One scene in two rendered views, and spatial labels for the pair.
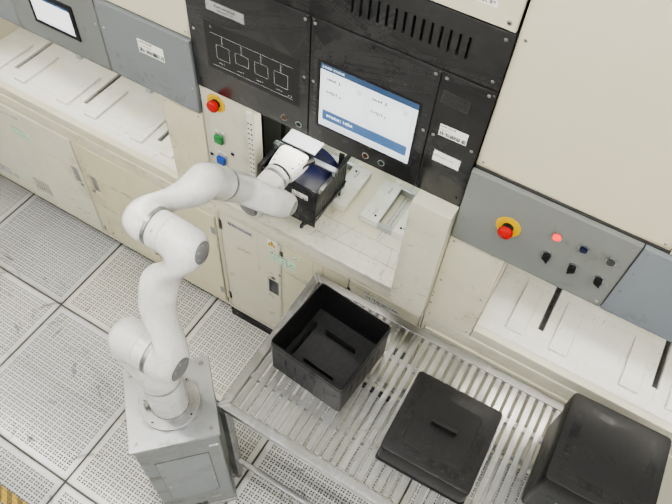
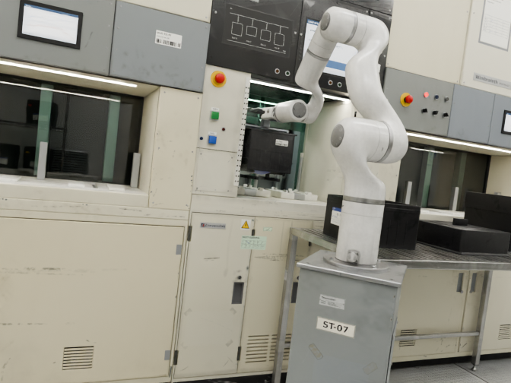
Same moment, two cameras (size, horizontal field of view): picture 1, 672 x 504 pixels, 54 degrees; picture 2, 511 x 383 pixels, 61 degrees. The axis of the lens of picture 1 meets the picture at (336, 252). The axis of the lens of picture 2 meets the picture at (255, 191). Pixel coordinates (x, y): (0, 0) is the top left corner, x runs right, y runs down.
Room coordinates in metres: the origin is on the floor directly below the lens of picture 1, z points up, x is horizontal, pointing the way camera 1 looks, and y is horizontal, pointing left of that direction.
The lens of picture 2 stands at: (0.18, 1.65, 1.01)
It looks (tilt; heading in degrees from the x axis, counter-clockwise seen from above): 3 degrees down; 311
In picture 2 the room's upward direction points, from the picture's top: 7 degrees clockwise
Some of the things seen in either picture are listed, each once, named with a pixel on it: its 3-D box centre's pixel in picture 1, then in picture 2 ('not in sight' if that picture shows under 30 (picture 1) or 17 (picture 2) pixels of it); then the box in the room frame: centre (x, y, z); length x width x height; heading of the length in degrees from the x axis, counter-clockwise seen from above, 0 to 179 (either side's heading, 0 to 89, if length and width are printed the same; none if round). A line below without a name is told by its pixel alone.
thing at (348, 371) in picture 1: (330, 346); (369, 220); (0.98, -0.01, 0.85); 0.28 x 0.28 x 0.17; 59
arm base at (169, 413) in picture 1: (165, 390); (359, 232); (0.77, 0.48, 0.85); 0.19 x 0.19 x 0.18
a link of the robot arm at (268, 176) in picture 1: (262, 194); (292, 111); (1.25, 0.24, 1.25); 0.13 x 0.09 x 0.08; 154
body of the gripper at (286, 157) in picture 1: (287, 164); (276, 113); (1.38, 0.18, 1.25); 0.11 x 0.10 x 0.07; 154
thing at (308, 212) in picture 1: (304, 172); (262, 144); (1.48, 0.13, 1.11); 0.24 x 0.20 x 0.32; 64
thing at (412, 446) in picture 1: (440, 433); (458, 233); (0.73, -0.37, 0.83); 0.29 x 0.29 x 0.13; 65
